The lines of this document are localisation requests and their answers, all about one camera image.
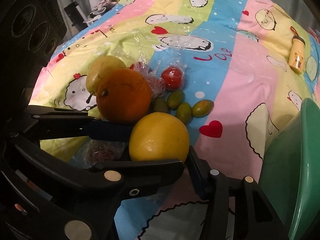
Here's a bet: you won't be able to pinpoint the plastic-wrapped red fruits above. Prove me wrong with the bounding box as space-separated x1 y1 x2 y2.
80 140 126 168

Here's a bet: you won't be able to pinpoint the yellow grapefruit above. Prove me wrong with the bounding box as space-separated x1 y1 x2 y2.
129 112 189 162

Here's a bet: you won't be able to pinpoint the small green-orange fruit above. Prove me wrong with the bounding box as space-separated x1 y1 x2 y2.
191 100 214 118

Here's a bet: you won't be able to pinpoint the yellow-green pear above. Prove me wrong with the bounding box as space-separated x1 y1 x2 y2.
86 55 126 95

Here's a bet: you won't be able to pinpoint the orange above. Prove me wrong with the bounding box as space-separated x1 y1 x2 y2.
97 68 152 122

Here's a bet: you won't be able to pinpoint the red tomato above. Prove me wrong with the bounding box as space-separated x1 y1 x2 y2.
161 66 184 91

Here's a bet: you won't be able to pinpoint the green plastic bowl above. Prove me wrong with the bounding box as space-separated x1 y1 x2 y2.
259 99 319 239

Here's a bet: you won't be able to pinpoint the small green fruit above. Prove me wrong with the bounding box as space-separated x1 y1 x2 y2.
167 89 185 111
152 98 169 113
175 102 192 125

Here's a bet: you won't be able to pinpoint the plastic-wrapped red fruit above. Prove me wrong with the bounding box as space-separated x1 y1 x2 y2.
129 61 165 99

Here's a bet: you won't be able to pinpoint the colourful cartoon bed sheet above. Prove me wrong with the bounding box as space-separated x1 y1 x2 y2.
30 0 319 239

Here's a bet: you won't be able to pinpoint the yellow cartoon bottle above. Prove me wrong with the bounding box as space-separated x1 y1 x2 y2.
288 26 305 74

